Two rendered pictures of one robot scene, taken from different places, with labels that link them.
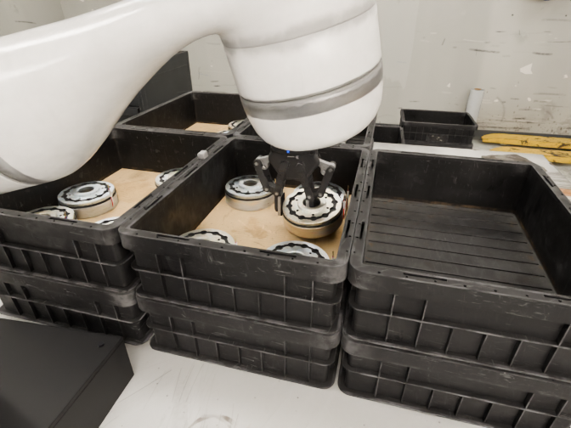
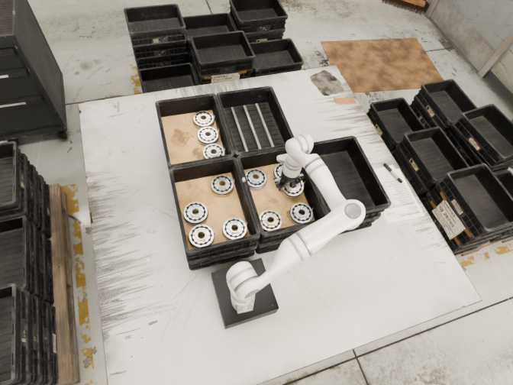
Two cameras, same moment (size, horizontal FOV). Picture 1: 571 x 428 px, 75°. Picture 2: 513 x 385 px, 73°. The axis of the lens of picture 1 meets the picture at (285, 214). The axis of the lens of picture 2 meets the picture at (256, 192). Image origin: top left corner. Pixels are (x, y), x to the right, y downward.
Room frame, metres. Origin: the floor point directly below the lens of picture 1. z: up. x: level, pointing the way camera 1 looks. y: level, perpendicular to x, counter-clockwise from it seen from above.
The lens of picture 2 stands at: (0.01, 0.63, 2.18)
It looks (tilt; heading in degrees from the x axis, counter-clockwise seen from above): 59 degrees down; 319
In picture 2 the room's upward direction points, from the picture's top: 11 degrees clockwise
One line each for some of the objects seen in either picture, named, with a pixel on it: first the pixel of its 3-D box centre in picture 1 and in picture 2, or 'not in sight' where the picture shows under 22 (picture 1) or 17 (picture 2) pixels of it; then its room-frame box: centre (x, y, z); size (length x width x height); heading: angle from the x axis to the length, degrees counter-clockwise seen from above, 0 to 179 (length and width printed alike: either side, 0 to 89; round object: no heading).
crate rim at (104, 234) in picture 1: (112, 169); (212, 202); (0.63, 0.32, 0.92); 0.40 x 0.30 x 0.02; 165
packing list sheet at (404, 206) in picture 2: not in sight; (392, 192); (0.34, -0.59, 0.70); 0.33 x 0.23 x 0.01; 167
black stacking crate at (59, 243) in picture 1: (118, 194); (213, 208); (0.63, 0.32, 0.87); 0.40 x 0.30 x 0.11; 165
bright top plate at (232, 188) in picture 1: (250, 186); (256, 177); (0.68, 0.07, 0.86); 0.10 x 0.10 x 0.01
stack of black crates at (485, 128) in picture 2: not in sight; (475, 150); (0.39, -1.66, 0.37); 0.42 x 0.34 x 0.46; 167
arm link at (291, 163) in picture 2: not in sight; (299, 150); (0.56, -0.02, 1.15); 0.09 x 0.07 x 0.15; 90
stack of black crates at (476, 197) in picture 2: not in sight; (462, 212); (0.09, -1.17, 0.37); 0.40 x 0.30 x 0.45; 167
